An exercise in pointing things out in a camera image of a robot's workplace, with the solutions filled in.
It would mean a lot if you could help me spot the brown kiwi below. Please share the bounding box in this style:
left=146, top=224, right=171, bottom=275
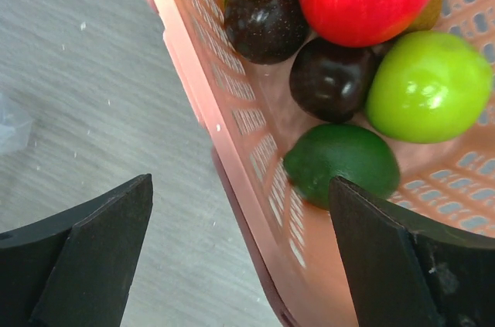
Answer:
left=404, top=0, right=442, bottom=33

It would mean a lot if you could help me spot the clear zip bag orange zipper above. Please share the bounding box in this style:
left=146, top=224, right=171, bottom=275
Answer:
left=0, top=94, right=33, bottom=155

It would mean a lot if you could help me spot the green apple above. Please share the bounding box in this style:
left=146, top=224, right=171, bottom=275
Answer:
left=365, top=31, right=493, bottom=144

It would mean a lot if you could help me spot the dark green lime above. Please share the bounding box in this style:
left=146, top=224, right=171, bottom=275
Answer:
left=283, top=124, right=401, bottom=210

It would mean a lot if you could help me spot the pink plastic basket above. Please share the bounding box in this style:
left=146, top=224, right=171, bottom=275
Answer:
left=147, top=0, right=494, bottom=326

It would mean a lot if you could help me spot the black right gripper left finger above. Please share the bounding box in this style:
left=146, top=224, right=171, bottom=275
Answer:
left=1, top=174, right=153, bottom=327

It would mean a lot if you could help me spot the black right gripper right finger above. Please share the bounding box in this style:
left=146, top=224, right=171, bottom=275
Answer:
left=329, top=177, right=494, bottom=326

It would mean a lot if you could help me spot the dark plum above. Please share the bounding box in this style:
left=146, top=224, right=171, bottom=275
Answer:
left=289, top=37, right=378, bottom=123
left=224, top=0, right=309, bottom=65

